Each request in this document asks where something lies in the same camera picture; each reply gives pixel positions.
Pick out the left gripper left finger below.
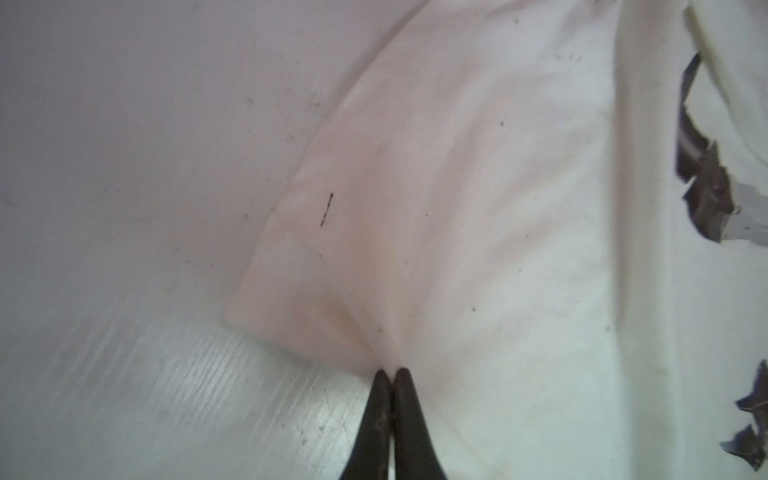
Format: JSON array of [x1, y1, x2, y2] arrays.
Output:
[[339, 370, 393, 480]]

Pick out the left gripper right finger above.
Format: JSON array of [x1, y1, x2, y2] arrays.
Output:
[[392, 368, 447, 480]]

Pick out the white printed t-shirt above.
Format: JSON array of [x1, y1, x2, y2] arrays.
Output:
[[226, 1, 767, 479]]

